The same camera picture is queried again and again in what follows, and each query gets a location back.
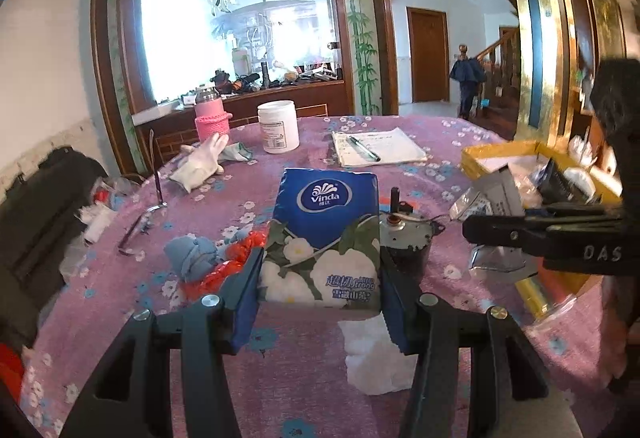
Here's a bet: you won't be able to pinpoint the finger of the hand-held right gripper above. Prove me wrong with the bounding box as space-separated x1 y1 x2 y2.
462 214 552 255
525 203 624 219

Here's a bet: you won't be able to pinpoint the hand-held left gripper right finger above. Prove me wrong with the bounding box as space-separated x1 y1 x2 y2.
380 258 583 438

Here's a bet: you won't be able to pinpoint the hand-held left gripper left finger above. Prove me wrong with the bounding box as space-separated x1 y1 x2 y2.
60 247 265 438

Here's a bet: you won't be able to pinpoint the red plastic bag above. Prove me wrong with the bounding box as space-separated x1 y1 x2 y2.
181 224 271 301

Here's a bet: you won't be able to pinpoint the blue cloth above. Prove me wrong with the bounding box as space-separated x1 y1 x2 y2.
164 235 219 283
219 227 252 259

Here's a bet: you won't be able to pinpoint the yellow box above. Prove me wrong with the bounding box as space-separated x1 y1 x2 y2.
460 140 626 321

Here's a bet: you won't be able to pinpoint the plastic-wrapped tissue pack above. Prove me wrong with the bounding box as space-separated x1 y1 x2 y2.
257 168 383 321

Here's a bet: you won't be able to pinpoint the clear plastic packet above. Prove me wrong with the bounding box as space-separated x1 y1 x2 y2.
448 187 489 221

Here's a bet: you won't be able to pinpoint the white crumpled tissue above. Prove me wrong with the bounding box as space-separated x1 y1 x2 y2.
338 317 417 395

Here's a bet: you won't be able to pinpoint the gold foil packet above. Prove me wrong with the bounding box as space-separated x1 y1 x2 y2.
515 275 554 321

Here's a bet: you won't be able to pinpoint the small electric motor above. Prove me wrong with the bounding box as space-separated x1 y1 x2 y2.
377 187 447 276

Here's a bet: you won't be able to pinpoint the purple floral tablecloth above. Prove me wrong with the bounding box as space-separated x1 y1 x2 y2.
20 114 626 438

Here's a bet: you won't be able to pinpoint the metal tongs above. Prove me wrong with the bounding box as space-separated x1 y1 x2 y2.
118 129 169 255

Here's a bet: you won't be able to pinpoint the white glove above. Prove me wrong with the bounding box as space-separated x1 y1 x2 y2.
169 133 231 193

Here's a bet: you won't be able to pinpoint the white notebook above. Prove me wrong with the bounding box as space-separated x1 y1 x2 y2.
332 127 429 169

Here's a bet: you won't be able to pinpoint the pale green cloth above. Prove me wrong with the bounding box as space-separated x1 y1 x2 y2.
219 143 252 163

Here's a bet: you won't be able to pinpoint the wooden stair railing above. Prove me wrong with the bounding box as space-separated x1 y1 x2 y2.
475 26 522 125

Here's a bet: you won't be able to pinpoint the dark pen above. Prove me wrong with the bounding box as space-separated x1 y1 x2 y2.
348 135 382 163

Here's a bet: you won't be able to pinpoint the white crumpled plastic bag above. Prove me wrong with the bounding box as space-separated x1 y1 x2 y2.
79 202 122 245

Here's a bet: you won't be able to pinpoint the white plastic jar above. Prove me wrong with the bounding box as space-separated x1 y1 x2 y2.
257 100 300 155

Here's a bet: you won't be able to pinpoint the pink knit-sleeved bottle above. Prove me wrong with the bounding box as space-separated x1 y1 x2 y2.
194 85 233 145

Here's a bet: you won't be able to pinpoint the wooden door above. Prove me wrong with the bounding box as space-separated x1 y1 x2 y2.
406 6 449 103

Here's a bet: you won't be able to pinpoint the wooden sideboard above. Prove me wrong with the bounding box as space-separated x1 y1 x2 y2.
131 78 357 163

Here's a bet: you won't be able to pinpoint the black bag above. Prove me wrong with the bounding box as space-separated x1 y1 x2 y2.
0 147 109 349

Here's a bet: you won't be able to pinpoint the red cloth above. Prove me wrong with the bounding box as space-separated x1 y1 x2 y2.
0 342 27 400

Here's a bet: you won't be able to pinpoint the bamboo painted panel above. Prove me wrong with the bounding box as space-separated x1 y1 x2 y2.
334 0 385 115

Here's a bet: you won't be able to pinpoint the dark coat on post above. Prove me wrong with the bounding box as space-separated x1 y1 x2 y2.
449 45 487 119

